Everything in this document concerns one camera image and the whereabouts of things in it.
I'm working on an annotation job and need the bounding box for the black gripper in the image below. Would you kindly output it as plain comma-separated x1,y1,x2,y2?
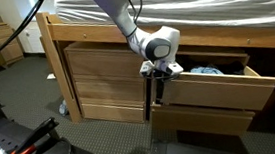
150,68,169,106

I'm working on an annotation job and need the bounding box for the wooden drawer holding clothes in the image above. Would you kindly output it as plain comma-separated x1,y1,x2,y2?
148,58,275,121

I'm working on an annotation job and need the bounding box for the plain wooden dresser drawer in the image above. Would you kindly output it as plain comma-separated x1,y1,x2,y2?
148,95,258,144

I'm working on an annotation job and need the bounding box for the wooden three-drawer dresser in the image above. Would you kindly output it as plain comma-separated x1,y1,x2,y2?
63,35,155,130

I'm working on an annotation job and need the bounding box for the light blue garment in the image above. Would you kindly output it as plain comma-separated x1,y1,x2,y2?
189,64,225,78

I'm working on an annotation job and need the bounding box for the wooden dresser carcass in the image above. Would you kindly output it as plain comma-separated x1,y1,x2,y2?
143,41,258,145

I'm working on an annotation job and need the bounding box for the navy garment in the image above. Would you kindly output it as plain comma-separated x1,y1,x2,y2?
221,61,246,78

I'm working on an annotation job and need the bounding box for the blue cloth on floor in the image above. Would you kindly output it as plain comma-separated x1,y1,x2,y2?
57,99,71,117

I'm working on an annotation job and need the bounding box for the white paper scrap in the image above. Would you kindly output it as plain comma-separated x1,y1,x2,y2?
46,73,57,81

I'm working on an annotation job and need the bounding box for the mattress with grey sheet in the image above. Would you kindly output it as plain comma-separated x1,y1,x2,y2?
53,0,275,50

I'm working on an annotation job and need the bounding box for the bright window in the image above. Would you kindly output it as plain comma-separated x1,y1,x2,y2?
14,0,58,23

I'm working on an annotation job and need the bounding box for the small distant wooden dresser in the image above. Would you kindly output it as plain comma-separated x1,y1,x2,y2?
0,23,26,69

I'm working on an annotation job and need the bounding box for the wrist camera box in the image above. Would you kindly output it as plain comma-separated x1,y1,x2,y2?
138,60,155,78

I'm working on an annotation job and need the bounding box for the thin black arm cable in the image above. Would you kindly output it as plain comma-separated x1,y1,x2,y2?
122,0,147,40

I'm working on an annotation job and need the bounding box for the wooden bed frame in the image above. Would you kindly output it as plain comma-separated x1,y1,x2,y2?
35,0,275,127

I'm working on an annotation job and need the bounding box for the black clamp orange handle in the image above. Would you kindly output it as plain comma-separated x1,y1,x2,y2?
7,116,62,154

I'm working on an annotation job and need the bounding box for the white wall radiator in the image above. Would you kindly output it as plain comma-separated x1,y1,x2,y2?
17,20,46,57

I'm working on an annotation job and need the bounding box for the thick black cable hose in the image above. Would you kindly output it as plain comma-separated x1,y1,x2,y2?
0,0,54,68

